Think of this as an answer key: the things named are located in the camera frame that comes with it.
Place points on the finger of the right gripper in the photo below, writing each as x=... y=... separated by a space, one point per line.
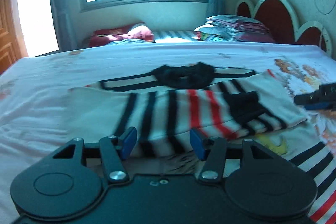
x=308 y=98
x=320 y=106

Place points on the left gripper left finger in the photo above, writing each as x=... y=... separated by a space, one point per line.
x=115 y=149

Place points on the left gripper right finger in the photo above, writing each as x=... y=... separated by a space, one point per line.
x=212 y=151

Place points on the striped knit sweater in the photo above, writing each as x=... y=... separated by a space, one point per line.
x=234 y=103

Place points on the red heart-shaped headboard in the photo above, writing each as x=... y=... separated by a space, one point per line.
x=280 y=18

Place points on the stack of folded blankets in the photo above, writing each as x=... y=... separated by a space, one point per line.
x=233 y=28

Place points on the red pillow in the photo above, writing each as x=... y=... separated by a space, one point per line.
x=138 y=31

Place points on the striped low mattress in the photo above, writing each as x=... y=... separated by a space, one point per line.
x=174 y=36

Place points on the brown wooden door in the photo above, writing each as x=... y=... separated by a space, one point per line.
x=12 y=45

